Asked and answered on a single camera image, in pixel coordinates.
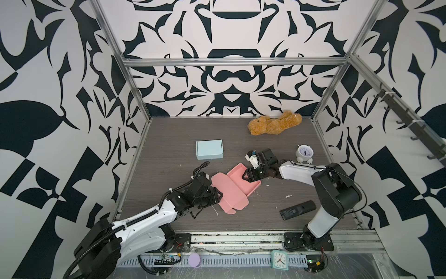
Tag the light blue paper box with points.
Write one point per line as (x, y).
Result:
(209, 150)

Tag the right circuit board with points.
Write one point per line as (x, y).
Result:
(316, 263)

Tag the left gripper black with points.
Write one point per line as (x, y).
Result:
(213, 197)

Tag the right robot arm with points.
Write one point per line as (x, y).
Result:
(337, 192)

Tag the black remote control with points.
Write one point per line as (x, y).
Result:
(297, 210)

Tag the teal square clock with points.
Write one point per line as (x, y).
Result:
(279, 260)

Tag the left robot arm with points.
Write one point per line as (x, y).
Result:
(108, 245)

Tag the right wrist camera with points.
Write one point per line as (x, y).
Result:
(253, 158)

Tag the white slotted cable duct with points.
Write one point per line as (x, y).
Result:
(298, 261)

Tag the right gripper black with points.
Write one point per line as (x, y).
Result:
(250, 173)

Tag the circuit board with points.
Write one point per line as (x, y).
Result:
(168, 260)
(316, 263)

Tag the left circuit board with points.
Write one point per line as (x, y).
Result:
(168, 260)

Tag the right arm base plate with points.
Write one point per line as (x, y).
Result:
(305, 241)

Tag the brown teddy bear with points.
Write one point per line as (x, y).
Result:
(274, 126)

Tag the purple round disc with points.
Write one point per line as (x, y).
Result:
(194, 260)

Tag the wall hook rail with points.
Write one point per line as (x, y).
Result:
(408, 118)

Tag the white alarm clock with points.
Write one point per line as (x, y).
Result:
(304, 154)

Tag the pink paper box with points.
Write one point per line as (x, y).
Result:
(235, 189)

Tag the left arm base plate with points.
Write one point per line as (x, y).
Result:
(177, 243)

